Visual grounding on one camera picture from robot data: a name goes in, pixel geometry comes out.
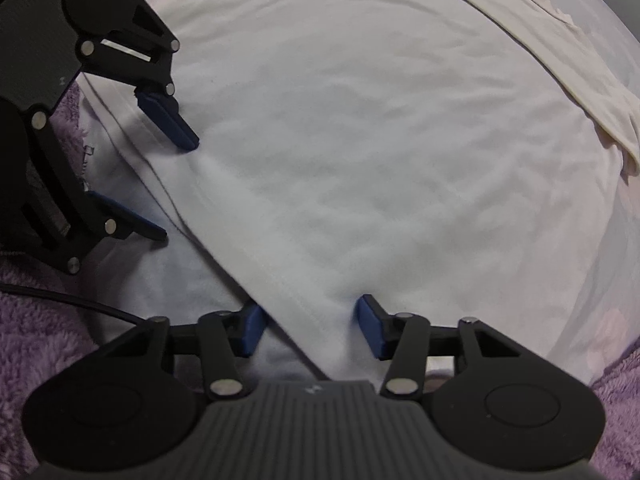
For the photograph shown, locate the purple fuzzy blanket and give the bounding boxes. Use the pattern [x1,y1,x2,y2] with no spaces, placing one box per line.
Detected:
[0,0,640,461]

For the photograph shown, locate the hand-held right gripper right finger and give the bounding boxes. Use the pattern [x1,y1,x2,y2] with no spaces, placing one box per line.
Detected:
[355,294,522,402]

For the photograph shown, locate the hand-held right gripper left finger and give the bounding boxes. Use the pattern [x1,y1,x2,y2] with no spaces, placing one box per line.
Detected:
[107,302,269,402]

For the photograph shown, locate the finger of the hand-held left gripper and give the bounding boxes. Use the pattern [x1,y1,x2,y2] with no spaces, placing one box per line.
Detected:
[79,0,202,153]
[30,107,169,274]

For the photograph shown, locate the white sweater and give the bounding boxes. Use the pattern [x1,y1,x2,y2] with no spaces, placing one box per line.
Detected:
[80,0,640,381]

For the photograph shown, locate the polka dot bed sheet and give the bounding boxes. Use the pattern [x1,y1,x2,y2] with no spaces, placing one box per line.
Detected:
[120,0,640,391]

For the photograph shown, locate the black cable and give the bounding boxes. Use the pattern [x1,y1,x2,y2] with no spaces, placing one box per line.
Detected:
[0,282,151,325]

